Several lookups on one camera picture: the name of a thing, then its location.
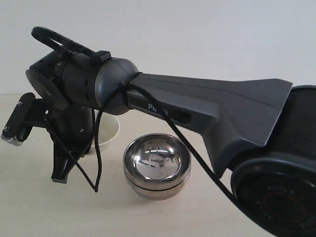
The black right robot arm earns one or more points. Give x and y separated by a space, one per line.
256 139

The large smooth steel bowl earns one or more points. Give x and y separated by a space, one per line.
158 190

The ribbed small steel bowl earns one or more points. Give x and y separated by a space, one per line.
157 161

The white floral ceramic bowl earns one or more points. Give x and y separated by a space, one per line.
108 131

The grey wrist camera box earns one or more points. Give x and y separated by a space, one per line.
28 113

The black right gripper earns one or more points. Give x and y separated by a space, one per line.
74 127

